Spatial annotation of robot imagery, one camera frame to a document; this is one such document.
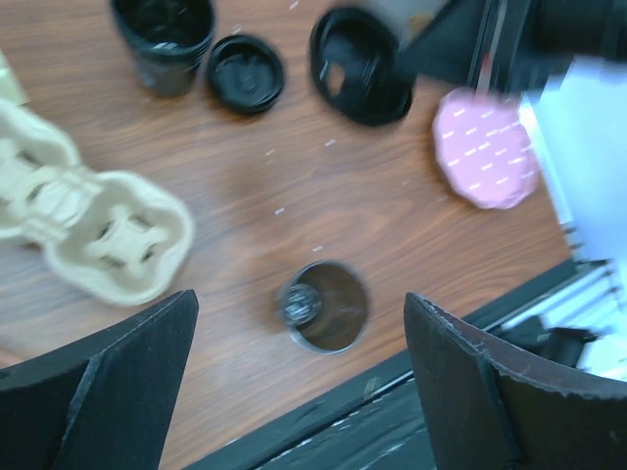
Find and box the black coffee cup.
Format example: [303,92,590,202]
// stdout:
[275,259,370,354]

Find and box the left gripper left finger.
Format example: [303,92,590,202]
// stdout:
[1,290,199,469]

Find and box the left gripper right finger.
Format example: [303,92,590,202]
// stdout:
[404,294,626,469]

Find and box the stack of black cups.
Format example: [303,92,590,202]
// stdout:
[109,0,216,98]

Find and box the cardboard cup carrier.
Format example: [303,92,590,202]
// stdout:
[1,100,195,306]

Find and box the black coffee lid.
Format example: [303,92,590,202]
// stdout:
[309,4,413,127]

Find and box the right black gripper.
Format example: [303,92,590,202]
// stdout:
[391,1,626,93]

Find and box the pink dotted plate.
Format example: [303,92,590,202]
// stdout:
[432,88,539,210]

